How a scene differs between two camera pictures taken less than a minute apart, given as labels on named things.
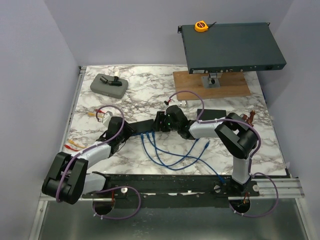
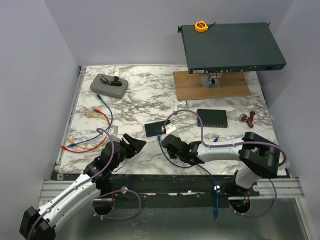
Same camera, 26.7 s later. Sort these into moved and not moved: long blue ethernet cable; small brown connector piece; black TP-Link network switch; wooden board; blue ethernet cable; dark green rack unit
Moved: blue ethernet cable; long blue ethernet cable
Not moved: black TP-Link network switch; wooden board; dark green rack unit; small brown connector piece
